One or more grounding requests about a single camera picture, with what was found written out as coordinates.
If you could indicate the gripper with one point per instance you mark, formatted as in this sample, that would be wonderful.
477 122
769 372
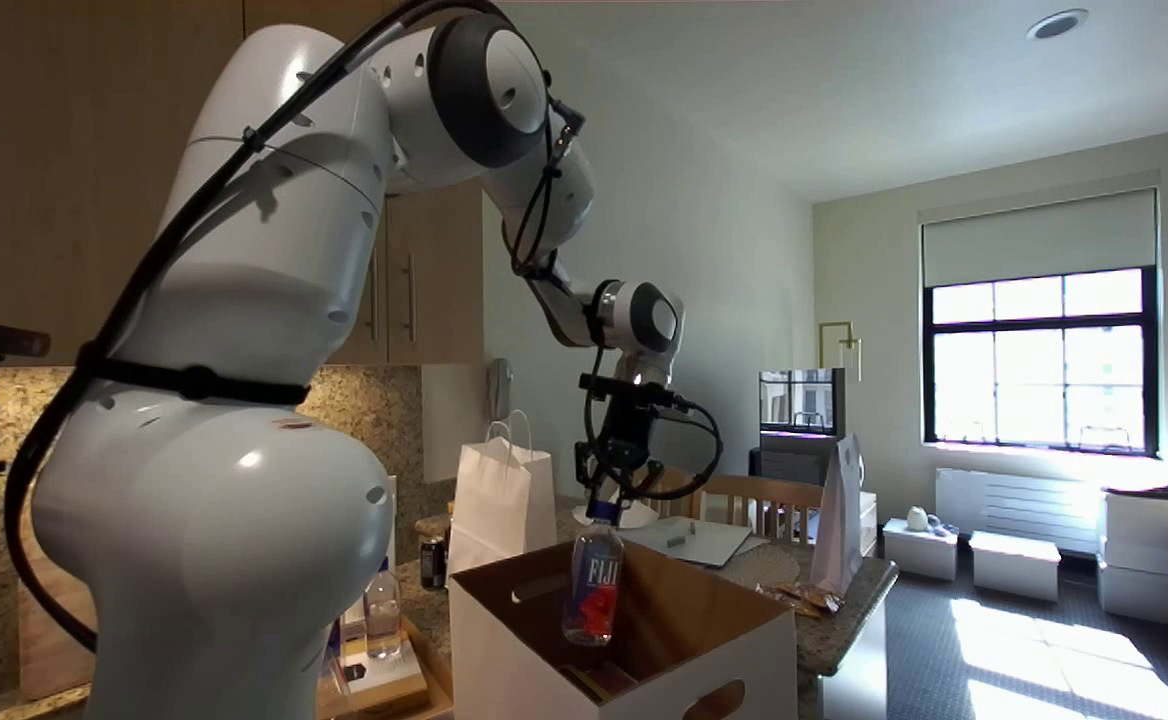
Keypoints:
630 422

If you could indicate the clear plastic water bottle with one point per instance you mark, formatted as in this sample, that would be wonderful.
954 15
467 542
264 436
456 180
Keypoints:
593 585

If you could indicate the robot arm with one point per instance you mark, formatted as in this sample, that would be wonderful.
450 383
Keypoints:
244 300

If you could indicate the white cardboard box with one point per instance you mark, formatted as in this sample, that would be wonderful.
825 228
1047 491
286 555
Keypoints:
684 640

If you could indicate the white storage box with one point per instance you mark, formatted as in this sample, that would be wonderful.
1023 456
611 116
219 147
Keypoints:
919 552
1014 568

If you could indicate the white paper sheets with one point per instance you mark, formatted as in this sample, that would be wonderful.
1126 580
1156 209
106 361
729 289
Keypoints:
699 542

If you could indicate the wooden chair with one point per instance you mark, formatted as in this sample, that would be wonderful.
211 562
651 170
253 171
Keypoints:
764 492

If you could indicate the dark tv stand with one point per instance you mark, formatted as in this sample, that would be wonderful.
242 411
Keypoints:
789 458

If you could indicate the round woven placemat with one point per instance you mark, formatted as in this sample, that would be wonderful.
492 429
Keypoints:
769 565

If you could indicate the monitor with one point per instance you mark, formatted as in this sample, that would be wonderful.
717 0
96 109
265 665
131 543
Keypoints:
800 402

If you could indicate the dark can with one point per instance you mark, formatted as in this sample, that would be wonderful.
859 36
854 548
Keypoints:
432 563

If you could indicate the crumpled snack wrapper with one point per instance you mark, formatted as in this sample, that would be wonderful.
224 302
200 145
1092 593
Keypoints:
799 598

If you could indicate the tall white paper bag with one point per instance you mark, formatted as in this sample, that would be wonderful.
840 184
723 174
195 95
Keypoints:
837 520

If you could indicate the gold floor lamp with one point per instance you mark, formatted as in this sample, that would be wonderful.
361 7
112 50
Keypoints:
840 335

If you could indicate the small clear plastic bottle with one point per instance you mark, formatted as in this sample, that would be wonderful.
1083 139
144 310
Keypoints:
383 610

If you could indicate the white radiator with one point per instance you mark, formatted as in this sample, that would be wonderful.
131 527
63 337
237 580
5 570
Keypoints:
1019 508

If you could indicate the window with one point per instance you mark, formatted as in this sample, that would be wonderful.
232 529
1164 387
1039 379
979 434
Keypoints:
1040 360

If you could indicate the white roller blind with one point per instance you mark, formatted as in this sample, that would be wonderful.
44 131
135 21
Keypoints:
1039 238

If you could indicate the stack of white boxes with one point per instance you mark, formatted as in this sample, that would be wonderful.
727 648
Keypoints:
1139 560

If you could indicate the wooden cutting board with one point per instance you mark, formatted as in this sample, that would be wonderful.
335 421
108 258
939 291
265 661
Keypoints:
49 640

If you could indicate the recessed ceiling light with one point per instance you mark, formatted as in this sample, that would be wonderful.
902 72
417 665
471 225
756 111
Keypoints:
1057 23

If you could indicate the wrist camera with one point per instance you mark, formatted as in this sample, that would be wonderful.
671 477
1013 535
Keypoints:
634 391

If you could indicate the wall phone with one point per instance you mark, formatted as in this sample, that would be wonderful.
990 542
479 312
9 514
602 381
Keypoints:
500 388

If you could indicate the wooden wall cabinet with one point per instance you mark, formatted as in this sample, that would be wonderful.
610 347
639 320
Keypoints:
64 150

